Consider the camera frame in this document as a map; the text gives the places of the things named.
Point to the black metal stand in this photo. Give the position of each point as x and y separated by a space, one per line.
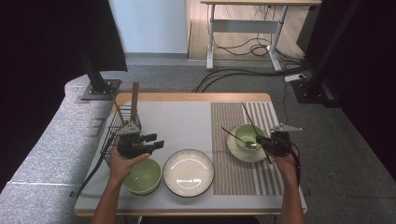
97 82
311 93

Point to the white metal desk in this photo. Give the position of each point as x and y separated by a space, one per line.
243 26

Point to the person's left hand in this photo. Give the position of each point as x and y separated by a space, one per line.
123 169

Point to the green bowl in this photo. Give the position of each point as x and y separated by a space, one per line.
244 133
239 155
149 180

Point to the white power strip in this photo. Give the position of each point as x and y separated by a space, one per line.
294 77

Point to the brown striped placemat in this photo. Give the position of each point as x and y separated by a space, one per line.
224 174

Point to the dark wooden chopstick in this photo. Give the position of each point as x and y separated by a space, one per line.
133 99
116 105
249 116
137 99

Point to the wooden table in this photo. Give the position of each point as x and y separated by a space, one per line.
218 97

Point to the grey carpeted platform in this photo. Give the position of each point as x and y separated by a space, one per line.
37 161

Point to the black curtain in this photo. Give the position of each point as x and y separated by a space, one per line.
46 62
373 77

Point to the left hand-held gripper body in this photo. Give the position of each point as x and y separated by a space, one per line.
130 144

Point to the person's right hand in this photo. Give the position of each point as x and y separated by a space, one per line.
288 165

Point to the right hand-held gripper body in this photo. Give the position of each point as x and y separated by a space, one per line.
280 144

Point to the large white ribbed plate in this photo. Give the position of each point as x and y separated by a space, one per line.
188 180

